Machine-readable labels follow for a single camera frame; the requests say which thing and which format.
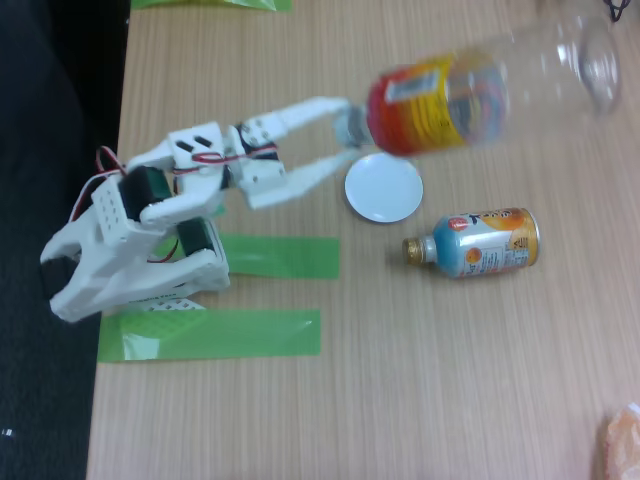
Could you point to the clear plastic bottle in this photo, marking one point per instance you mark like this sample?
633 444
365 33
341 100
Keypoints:
425 110

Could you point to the orange blue aluminium bottle can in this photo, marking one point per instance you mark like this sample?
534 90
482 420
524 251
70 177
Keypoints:
480 242

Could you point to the small white plate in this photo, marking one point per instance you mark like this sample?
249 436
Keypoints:
383 190

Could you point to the short green tape strip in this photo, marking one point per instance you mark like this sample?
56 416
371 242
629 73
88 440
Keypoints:
285 257

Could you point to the green plastic bag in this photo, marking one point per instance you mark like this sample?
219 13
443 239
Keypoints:
200 4

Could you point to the long green tape strip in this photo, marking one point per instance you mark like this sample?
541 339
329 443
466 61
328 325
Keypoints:
250 335

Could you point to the orange plastic bag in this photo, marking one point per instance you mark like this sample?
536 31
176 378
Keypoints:
622 445

